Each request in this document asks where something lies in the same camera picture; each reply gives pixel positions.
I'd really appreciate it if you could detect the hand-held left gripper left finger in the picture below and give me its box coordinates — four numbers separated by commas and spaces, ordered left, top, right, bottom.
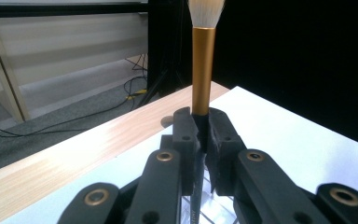
159, 106, 207, 197

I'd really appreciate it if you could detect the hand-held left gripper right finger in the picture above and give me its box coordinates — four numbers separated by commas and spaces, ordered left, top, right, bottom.
204, 106, 250, 197

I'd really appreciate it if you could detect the clear acrylic organizer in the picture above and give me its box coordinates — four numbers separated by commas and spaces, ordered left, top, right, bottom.
180, 174, 241, 224

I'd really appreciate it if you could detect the gold ferrule makeup brush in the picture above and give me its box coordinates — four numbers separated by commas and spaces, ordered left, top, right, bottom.
186, 0, 227, 224

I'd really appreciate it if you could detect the black stand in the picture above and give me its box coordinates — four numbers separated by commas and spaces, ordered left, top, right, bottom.
136, 69, 187, 108

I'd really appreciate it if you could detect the wooden table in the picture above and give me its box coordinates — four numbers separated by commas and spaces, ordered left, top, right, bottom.
0, 81, 231, 224

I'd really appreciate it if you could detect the black curtain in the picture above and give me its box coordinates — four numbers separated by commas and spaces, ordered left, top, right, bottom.
147, 0, 358, 150

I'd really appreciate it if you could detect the black horizontal bar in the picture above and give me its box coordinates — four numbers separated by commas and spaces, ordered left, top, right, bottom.
0, 2, 150, 18

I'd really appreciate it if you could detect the yellow floor cable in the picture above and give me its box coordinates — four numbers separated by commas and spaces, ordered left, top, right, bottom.
124, 88, 148, 101

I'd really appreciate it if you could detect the black floor cable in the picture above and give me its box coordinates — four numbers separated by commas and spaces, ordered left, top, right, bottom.
0, 54, 148, 138

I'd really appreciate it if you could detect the beige vertical post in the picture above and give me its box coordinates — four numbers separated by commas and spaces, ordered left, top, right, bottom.
0, 18, 32, 123

